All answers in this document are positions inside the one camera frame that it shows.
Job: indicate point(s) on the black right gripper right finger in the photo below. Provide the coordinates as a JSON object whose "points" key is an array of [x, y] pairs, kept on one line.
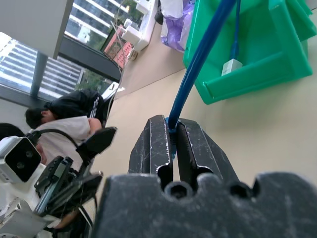
{"points": [[200, 148]]}

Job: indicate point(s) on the green plastic bin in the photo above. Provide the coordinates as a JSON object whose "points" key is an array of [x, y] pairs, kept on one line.
{"points": [[301, 17], [267, 62]]}

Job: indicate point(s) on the white coupler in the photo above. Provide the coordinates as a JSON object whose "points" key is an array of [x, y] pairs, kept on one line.
{"points": [[230, 67]]}

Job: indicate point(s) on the dark window frame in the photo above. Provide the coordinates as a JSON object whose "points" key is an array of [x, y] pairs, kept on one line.
{"points": [[81, 57]]}

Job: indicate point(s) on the person in black jacket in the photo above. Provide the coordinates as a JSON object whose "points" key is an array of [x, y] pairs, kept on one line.
{"points": [[74, 104]]}

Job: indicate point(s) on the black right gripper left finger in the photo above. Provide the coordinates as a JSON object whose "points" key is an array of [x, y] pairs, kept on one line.
{"points": [[151, 148]]}

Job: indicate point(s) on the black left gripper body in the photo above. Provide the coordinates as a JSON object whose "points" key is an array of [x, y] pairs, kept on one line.
{"points": [[58, 181]]}

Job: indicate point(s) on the white plastic bag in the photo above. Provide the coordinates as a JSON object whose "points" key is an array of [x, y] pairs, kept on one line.
{"points": [[173, 8]]}

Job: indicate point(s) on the purple plastic bag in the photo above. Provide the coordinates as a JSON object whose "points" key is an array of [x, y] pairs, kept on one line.
{"points": [[174, 34]]}

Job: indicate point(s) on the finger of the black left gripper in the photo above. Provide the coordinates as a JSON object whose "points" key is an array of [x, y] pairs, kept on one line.
{"points": [[92, 182], [99, 141]]}

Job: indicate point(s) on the person in white shirt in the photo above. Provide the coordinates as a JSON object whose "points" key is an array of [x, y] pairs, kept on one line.
{"points": [[64, 131]]}

